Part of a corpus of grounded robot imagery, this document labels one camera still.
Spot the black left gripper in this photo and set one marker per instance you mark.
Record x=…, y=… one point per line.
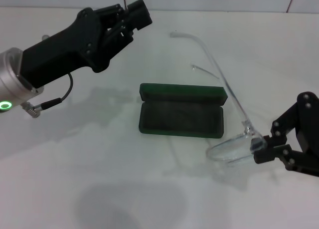
x=64, y=54

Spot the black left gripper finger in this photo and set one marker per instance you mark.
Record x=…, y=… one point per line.
x=142, y=23
x=135, y=9

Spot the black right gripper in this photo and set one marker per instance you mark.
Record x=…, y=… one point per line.
x=310, y=124

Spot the clear transparent glasses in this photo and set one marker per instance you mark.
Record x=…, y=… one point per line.
x=231, y=151

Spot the green glasses case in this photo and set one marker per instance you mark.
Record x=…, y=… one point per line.
x=182, y=119

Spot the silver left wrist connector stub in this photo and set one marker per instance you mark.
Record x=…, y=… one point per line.
x=45, y=37

